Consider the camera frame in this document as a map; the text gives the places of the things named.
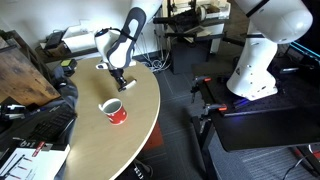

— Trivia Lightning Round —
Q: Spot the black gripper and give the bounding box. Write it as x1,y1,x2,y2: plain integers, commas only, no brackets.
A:
108,66,130,90

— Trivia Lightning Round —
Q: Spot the grey marker with black cap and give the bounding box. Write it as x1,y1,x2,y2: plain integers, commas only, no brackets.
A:
117,79,138,93

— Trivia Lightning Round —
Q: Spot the red mug with white inside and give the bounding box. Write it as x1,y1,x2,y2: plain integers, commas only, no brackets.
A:
98,97,129,126

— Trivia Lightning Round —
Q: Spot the dark grey cloth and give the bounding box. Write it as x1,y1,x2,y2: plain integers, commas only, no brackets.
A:
49,64,80,113

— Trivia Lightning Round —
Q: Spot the black green-topped device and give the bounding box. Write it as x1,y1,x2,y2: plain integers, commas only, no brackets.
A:
59,58,79,76

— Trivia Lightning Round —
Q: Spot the white printer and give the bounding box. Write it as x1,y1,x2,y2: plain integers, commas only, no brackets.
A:
61,25,101,53

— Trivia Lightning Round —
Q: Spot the small black box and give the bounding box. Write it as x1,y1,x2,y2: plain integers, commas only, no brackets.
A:
44,31,65,50

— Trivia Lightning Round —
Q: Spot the black shoe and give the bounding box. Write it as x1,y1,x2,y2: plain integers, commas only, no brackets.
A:
132,159,155,180

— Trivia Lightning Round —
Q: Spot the white printed cardboard box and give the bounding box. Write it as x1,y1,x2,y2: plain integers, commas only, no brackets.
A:
0,141,72,180

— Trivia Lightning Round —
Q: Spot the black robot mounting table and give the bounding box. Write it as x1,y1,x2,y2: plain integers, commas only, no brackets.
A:
191,59,320,153

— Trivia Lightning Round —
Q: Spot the small white wrist camera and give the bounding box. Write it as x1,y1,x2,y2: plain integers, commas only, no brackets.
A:
95,62,110,71

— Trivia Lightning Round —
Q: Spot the bundle of white cables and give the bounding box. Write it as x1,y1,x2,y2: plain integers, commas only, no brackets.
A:
133,31,172,73

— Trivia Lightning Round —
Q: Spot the black orange-handled bar clamp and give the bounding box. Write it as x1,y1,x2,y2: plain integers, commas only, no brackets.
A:
190,75,213,105
198,102,229,135

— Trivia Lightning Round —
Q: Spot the black and white camera device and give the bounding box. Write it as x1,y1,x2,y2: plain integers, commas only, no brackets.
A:
0,103,27,121

